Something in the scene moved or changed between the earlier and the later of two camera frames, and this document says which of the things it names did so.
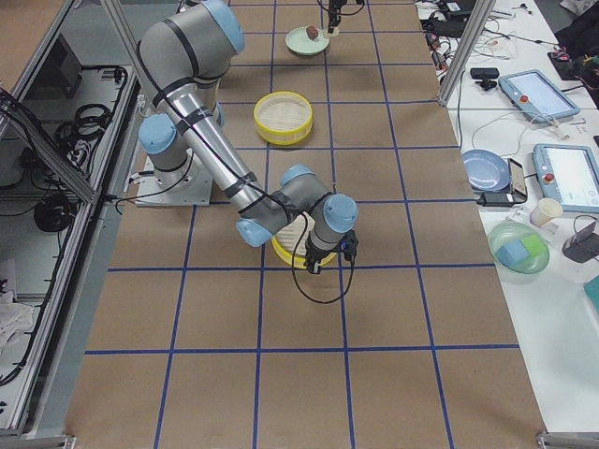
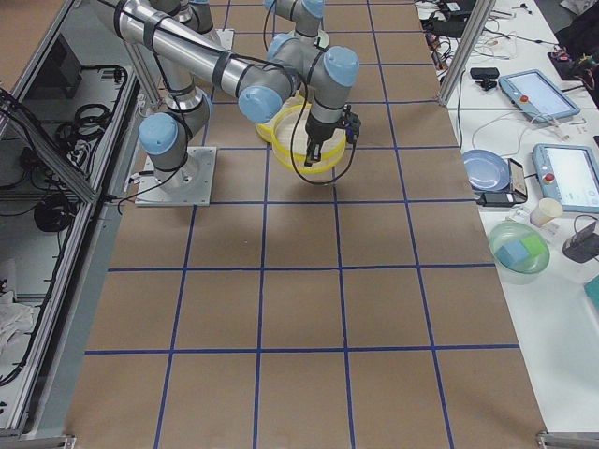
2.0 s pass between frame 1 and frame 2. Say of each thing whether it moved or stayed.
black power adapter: stayed
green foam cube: stayed
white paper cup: stayed
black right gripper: moved
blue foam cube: stayed
